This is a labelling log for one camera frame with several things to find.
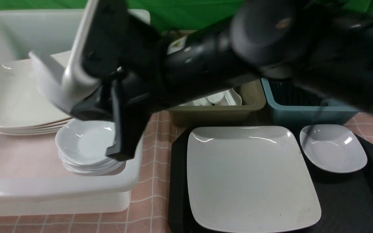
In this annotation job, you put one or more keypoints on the blue plastic chopstick bin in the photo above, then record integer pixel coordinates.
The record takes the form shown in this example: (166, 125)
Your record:
(299, 116)

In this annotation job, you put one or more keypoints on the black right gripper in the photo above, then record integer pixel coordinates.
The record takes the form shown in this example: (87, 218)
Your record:
(118, 73)

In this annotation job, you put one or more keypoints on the top stacked white square plate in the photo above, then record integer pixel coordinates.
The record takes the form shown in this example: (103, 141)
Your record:
(21, 105)

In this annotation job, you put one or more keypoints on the bottom stacked white plate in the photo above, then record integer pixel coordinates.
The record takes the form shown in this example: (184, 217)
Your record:
(23, 133)

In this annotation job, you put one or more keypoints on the bundle of black chopsticks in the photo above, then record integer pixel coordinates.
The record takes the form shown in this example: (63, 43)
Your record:
(287, 94)

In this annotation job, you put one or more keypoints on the pile of white spoons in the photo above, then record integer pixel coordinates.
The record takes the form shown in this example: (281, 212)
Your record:
(226, 98)

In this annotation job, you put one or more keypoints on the olive plastic spoon bin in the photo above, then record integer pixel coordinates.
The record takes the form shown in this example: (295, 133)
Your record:
(253, 97)

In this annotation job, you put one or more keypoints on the pink checked tablecloth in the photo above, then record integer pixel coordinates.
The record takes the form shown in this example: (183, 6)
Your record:
(143, 210)

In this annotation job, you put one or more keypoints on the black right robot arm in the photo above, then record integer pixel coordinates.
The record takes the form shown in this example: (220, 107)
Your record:
(320, 48)

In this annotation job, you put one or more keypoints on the small white bowl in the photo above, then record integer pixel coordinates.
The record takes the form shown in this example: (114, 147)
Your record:
(333, 148)

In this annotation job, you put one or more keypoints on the lower stacked white bowls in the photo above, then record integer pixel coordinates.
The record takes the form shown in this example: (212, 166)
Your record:
(92, 170)

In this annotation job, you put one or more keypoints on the white square rice plate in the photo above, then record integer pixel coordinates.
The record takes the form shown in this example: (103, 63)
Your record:
(249, 180)

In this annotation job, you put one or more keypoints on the large white plastic tub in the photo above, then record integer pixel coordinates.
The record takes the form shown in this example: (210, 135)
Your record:
(33, 180)

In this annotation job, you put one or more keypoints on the green backdrop cloth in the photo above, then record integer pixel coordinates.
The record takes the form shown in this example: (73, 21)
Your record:
(165, 14)

